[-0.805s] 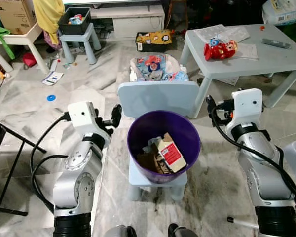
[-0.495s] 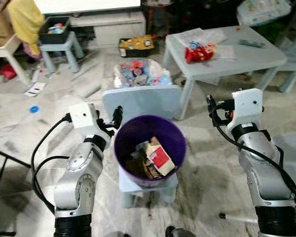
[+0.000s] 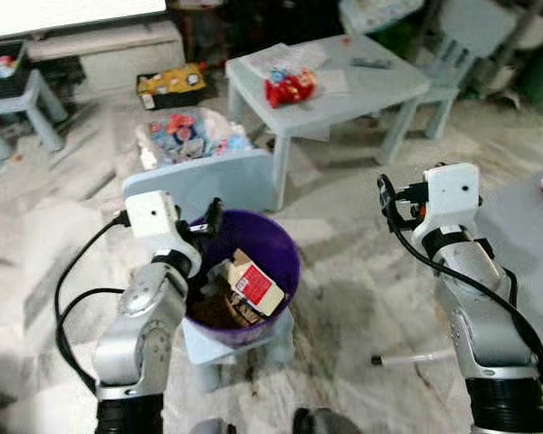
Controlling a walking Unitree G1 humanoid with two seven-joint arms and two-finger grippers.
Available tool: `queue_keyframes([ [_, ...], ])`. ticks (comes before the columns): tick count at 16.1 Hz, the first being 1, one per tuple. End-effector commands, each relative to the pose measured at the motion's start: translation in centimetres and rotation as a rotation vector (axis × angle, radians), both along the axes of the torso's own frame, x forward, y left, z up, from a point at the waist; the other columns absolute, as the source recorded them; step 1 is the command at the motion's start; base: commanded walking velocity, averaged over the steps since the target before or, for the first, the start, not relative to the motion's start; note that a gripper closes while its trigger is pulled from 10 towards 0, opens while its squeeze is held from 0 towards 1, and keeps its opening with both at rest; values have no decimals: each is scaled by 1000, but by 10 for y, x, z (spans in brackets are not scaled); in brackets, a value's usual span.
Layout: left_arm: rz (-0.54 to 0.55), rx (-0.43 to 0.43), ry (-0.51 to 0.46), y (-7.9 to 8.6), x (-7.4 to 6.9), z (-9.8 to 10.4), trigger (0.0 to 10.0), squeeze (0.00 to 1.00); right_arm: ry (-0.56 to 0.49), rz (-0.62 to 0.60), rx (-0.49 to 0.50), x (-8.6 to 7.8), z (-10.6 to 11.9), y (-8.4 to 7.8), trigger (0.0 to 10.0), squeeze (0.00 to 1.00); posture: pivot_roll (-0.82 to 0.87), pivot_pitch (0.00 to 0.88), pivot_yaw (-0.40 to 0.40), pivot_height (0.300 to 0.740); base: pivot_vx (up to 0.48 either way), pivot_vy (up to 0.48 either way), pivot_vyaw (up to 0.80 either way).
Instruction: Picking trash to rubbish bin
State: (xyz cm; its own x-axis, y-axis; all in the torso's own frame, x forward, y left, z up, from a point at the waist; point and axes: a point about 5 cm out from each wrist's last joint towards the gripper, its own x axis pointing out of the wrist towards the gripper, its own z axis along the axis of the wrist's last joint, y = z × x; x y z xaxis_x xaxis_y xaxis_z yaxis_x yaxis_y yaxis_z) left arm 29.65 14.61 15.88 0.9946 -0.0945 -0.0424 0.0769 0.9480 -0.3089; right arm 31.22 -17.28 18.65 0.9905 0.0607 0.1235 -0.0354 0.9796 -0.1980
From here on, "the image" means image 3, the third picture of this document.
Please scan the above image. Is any plastic bag with printed packs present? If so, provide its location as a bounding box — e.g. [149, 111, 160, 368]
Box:
[136, 108, 254, 168]

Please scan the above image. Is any grey robot left leg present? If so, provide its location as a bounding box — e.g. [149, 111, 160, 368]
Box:
[190, 418, 236, 434]

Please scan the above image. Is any black toy bin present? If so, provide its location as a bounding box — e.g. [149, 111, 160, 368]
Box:
[0, 41, 28, 100]

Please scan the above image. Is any small white plastic table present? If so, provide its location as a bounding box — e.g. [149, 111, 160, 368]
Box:
[226, 34, 433, 211]

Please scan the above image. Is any white child chair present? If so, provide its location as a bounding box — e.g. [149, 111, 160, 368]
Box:
[407, 0, 512, 141]

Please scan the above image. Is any purple plastic rubbish bin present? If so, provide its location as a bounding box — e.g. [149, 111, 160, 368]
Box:
[183, 210, 301, 349]

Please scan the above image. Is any flat television screen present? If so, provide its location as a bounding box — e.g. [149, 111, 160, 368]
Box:
[0, 0, 168, 42]

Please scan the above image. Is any white paper sheet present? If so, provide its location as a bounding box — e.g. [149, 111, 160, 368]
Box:
[258, 45, 349, 96]

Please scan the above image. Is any yellow toy box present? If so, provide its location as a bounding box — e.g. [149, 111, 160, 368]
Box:
[136, 61, 209, 111]

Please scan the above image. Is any grey remote control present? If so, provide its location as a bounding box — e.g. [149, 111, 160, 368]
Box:
[351, 57, 392, 71]

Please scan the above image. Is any light blue small stool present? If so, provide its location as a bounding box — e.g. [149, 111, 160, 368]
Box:
[0, 71, 69, 164]

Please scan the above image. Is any white television cabinet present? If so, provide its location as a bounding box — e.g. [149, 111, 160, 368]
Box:
[27, 20, 186, 91]

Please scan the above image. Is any red snack packet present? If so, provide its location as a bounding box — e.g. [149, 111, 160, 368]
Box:
[264, 68, 319, 109]

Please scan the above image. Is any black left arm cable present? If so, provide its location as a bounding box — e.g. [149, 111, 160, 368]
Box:
[54, 214, 132, 394]

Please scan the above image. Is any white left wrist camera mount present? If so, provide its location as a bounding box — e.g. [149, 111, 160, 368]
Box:
[124, 190, 180, 254]

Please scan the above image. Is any light blue plastic chair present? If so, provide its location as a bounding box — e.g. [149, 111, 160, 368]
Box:
[122, 149, 295, 394]

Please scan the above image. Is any red white carton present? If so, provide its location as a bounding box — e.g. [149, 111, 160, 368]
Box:
[219, 249, 286, 317]

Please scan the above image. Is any white printed diaper pack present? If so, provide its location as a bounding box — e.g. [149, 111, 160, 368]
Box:
[339, 0, 426, 35]

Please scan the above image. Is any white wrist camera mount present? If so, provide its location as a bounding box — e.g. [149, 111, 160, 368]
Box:
[124, 190, 180, 254]
[412, 163, 481, 250]

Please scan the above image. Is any grey robot leg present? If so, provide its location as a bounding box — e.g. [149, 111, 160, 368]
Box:
[292, 407, 363, 434]
[190, 418, 236, 434]

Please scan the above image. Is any grey robot right leg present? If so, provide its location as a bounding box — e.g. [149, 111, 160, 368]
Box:
[292, 407, 363, 434]

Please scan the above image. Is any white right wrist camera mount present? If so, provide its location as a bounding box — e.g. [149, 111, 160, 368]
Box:
[412, 163, 481, 250]

